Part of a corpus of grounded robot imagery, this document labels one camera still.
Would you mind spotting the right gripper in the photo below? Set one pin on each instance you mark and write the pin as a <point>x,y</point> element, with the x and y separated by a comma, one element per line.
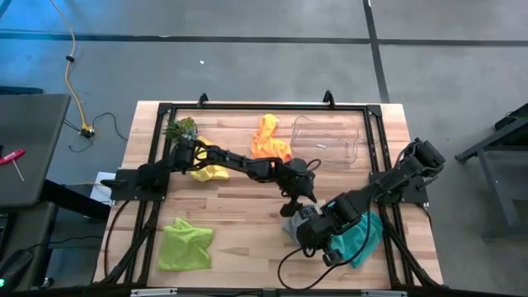
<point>319,231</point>

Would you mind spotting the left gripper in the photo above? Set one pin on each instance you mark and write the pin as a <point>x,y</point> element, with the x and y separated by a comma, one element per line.
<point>299,179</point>

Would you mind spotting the grey microfiber towel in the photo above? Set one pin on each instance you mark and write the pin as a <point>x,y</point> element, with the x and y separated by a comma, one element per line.
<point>290,229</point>

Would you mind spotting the orange microfiber towel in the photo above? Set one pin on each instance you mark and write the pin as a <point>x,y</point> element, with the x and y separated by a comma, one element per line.
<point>268,144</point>

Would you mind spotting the clear plastic bin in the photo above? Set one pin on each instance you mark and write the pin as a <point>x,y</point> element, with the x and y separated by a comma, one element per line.
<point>330,136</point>

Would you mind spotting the yellow microfiber towel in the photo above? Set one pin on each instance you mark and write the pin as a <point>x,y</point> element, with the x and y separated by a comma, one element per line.
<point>210,172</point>

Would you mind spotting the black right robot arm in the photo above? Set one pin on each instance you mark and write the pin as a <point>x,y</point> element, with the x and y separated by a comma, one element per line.
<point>371,191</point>

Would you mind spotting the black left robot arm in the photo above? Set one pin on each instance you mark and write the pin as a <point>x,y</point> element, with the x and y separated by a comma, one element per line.
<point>231,158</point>

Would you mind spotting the teal microfiber towel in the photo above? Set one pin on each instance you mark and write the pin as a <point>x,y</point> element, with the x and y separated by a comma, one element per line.
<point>363,239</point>

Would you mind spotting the lime green microfiber towel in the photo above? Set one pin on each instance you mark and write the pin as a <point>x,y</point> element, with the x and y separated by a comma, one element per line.
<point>183,247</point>

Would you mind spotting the small potted succulent plant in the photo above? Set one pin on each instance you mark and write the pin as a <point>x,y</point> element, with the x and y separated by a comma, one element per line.
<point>181,128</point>

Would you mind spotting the dark metal bench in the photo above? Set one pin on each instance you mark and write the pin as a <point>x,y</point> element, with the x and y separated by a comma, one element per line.
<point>501,194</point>

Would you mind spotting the dark grey low cabinet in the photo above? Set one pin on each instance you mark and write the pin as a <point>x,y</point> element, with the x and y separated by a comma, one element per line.
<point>29,227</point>

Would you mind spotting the dark grey desk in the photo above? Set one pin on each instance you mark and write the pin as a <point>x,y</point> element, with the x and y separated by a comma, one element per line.
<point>29,144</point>

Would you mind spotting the black rounded device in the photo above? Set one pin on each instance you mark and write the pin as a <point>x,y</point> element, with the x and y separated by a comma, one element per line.
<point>16,266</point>

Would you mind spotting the silver mounting bracket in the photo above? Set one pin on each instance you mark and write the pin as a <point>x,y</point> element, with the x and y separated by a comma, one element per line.
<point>152,292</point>
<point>383,293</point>

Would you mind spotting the black aluminium table frame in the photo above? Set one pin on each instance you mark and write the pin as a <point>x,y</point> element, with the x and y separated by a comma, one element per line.
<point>268,107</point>

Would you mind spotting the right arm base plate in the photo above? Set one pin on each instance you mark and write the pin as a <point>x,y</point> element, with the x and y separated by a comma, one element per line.
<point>418,194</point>

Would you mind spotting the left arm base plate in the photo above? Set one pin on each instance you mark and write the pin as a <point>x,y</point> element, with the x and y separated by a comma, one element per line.
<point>123,185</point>

